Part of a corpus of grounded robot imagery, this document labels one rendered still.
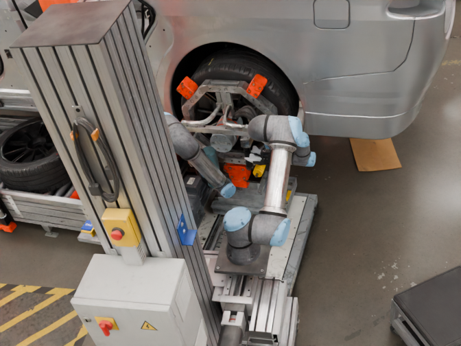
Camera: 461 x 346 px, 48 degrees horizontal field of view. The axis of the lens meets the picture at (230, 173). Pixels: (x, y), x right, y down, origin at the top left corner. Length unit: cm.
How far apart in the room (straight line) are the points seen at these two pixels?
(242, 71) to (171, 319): 151
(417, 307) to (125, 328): 145
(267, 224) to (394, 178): 185
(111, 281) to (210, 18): 148
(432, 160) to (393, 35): 158
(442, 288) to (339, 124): 97
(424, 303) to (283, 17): 152
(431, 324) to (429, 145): 177
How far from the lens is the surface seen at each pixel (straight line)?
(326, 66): 270
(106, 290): 179
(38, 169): 375
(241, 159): 307
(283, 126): 215
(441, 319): 269
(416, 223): 352
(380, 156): 396
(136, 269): 181
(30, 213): 385
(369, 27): 257
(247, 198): 338
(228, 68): 283
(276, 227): 208
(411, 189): 374
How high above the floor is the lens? 256
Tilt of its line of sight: 41 degrees down
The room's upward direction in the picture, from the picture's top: 11 degrees counter-clockwise
